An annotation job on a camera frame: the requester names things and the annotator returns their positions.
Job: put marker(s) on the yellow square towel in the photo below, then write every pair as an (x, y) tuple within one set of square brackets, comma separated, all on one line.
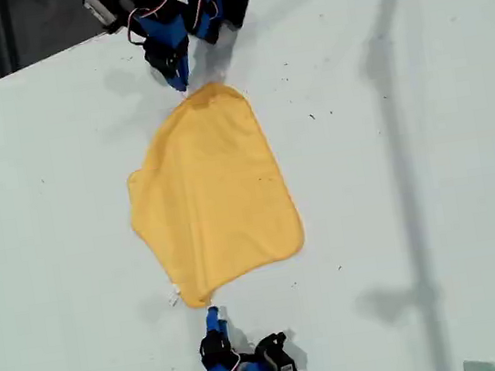
[(211, 190)]

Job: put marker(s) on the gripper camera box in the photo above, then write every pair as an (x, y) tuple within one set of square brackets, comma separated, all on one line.
[(96, 8), (278, 356)]

